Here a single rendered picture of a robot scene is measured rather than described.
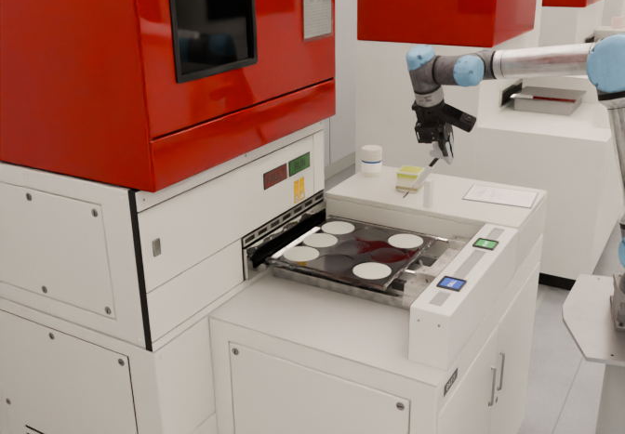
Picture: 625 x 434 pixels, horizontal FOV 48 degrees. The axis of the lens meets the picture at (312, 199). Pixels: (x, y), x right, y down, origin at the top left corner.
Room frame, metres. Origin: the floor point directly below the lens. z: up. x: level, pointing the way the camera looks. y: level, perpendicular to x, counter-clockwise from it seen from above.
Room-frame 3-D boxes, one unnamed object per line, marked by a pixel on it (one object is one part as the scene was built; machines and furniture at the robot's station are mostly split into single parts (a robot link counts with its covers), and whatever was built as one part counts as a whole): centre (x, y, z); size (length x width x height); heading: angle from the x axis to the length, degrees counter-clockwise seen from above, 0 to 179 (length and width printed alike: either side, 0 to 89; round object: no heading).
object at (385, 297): (1.68, -0.10, 0.84); 0.50 x 0.02 x 0.03; 59
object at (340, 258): (1.81, -0.11, 0.90); 0.34 x 0.34 x 0.01; 59
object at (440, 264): (1.69, -0.35, 0.87); 0.36 x 0.08 x 0.03; 149
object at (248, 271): (1.91, 0.07, 0.89); 0.44 x 0.02 x 0.10; 149
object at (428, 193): (1.97, -0.33, 1.03); 0.06 x 0.04 x 0.13; 59
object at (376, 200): (2.09, -0.40, 0.89); 0.62 x 0.35 x 0.14; 59
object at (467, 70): (1.77, -0.38, 1.41); 0.11 x 0.11 x 0.08; 51
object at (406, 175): (2.12, -0.32, 1.00); 0.07 x 0.07 x 0.07; 63
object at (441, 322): (1.57, -0.39, 0.89); 0.55 x 0.09 x 0.14; 149
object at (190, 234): (1.76, 0.18, 1.02); 0.82 x 0.03 x 0.40; 149
